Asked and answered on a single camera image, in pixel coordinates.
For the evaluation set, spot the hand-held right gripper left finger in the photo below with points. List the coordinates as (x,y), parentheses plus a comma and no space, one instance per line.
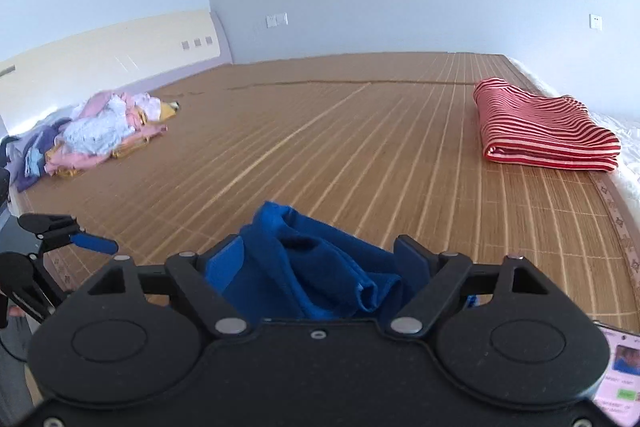
(225,262)

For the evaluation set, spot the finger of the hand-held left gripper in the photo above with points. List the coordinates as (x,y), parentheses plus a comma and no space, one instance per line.
(47,297)
(95,243)

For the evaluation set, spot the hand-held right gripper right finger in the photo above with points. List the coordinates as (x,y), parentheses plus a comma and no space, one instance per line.
(412,259)

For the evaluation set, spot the blue pants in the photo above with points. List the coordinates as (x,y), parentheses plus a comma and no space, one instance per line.
(310,267)

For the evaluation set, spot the pink garment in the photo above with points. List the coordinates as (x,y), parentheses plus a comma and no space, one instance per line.
(75,159)
(100,99)

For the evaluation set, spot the purple knitted sweater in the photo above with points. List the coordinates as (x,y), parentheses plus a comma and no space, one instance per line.
(20,177)

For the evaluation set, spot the light blue striped cloth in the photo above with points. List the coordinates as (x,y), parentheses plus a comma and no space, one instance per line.
(34,163)

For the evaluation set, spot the light blue ribbed garment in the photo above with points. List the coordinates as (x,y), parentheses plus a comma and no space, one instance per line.
(95,132)

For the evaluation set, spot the bamboo mat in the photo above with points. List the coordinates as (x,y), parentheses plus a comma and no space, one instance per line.
(350,147)

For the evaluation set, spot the white garment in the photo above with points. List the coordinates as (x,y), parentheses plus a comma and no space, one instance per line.
(142,107)

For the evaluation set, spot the yellow striped garment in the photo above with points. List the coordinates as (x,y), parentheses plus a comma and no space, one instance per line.
(165,109)

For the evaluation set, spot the red striped garment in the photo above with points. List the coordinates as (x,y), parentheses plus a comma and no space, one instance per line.
(540,132)

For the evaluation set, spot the cream headboard panel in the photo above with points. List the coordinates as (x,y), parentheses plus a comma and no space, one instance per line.
(100,57)

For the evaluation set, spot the smartphone with pink screen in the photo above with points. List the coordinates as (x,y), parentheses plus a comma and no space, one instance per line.
(622,382)

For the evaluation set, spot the wide white wall socket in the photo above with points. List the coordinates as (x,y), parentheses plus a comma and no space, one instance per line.
(276,20)

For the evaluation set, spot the small white wall socket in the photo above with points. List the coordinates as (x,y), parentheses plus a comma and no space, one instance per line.
(595,21)

